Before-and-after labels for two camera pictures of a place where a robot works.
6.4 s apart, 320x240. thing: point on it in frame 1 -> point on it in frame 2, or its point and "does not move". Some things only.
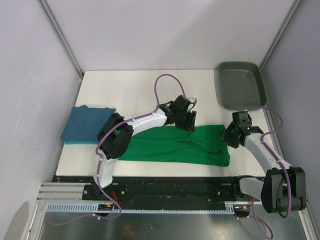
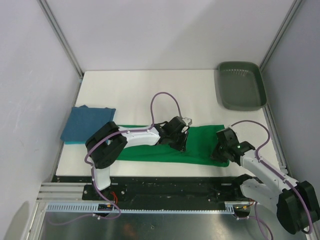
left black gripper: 189,124 -> 181,146
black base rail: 162,192 does not move
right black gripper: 225,136 -> 214,155
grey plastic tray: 240,86 does not move
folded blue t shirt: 84,124 does not move
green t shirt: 202,145 does not move
